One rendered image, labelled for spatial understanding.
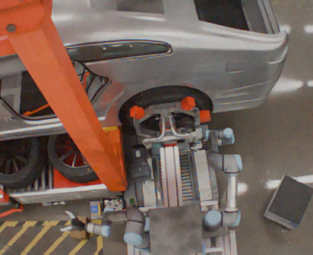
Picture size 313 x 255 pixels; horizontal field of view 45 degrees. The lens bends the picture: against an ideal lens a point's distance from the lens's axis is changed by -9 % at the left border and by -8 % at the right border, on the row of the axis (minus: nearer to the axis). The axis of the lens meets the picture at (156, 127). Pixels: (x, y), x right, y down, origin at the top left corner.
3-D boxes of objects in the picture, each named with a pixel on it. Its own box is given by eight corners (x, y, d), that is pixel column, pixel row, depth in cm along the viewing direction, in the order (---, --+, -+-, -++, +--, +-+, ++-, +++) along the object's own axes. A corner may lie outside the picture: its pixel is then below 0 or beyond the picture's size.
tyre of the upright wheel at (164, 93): (198, 66, 324) (118, 79, 329) (203, 91, 314) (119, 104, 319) (202, 104, 383) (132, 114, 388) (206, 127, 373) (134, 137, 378)
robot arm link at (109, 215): (137, 203, 251) (100, 206, 289) (134, 218, 247) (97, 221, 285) (152, 207, 257) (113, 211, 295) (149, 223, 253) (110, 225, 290)
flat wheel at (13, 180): (4, 200, 387) (-6, 194, 366) (-15, 149, 414) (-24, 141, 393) (55, 171, 396) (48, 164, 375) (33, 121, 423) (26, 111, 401)
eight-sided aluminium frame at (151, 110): (198, 127, 369) (198, 98, 320) (200, 134, 366) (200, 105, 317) (138, 136, 371) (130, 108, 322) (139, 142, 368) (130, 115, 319)
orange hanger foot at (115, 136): (121, 121, 385) (115, 104, 354) (125, 173, 363) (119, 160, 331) (104, 123, 386) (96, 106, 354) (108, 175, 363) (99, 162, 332)
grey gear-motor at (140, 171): (149, 146, 419) (145, 133, 388) (153, 185, 401) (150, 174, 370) (131, 149, 420) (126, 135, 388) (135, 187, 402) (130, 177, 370)
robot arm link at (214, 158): (207, 174, 289) (205, 138, 331) (222, 174, 288) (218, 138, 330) (207, 161, 283) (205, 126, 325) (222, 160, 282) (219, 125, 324)
